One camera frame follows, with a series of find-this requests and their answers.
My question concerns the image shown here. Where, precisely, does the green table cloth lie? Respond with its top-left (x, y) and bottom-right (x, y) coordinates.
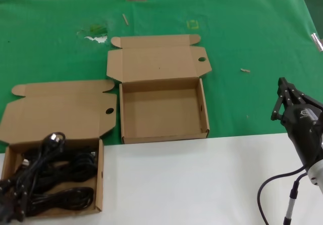
top-left (0, 0), bottom-right (323, 148)

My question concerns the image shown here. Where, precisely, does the cardboard box with round hole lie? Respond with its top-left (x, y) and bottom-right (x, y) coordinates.
top-left (0, 79), bottom-right (118, 213)
top-left (105, 34), bottom-right (212, 144)

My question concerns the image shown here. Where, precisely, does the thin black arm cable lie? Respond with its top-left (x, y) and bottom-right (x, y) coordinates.
top-left (256, 166), bottom-right (309, 225)

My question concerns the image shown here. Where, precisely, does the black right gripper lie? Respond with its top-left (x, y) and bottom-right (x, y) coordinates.
top-left (271, 77), bottom-right (323, 172)

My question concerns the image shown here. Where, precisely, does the black coiled power cord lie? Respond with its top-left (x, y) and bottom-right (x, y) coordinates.
top-left (47, 151), bottom-right (99, 186)
top-left (25, 186), bottom-right (95, 217)

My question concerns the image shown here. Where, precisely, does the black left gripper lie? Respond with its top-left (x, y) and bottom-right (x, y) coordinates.
top-left (0, 177), bottom-right (29, 223)

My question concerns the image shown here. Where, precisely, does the black power cord with plug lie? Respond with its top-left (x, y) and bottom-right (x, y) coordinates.
top-left (0, 132), bottom-right (67, 210)

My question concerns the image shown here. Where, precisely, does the cable with silver connector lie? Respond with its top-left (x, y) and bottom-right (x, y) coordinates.
top-left (282, 173), bottom-right (309, 225)

